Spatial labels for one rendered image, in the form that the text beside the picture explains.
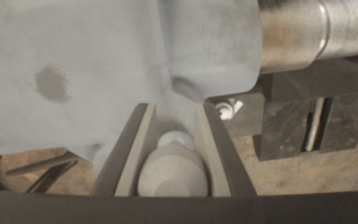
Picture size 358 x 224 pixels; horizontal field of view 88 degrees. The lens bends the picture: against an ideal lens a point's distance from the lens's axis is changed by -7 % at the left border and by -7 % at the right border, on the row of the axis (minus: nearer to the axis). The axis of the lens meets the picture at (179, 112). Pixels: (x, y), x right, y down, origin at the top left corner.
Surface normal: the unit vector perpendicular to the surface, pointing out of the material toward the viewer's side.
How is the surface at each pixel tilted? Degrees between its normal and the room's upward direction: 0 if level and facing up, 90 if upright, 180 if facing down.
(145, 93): 0
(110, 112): 0
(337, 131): 0
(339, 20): 25
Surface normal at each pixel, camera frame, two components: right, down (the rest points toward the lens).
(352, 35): 0.01, 0.53
